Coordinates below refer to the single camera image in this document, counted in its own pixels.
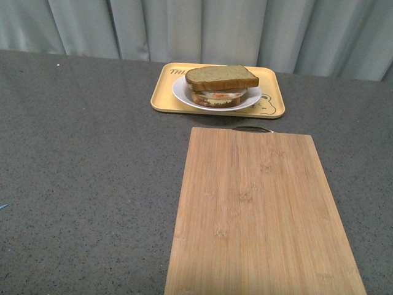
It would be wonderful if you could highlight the white round plate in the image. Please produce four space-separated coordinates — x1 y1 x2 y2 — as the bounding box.
172 76 262 112

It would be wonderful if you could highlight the bread slice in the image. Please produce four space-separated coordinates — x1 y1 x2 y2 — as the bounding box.
185 65 259 91
191 91 243 108

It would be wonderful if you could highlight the fried egg toy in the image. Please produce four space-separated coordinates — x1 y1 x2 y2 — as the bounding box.
192 88 247 100

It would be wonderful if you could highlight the yellow bear tray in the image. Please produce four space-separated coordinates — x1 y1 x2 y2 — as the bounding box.
150 63 286 119

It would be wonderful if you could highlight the bamboo cutting board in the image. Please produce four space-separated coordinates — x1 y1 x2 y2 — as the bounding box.
165 127 366 294

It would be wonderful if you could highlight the grey curtain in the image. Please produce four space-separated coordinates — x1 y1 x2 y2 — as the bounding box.
1 0 392 82

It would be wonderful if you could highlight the metal cutting board handle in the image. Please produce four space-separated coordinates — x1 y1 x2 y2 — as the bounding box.
232 126 274 133

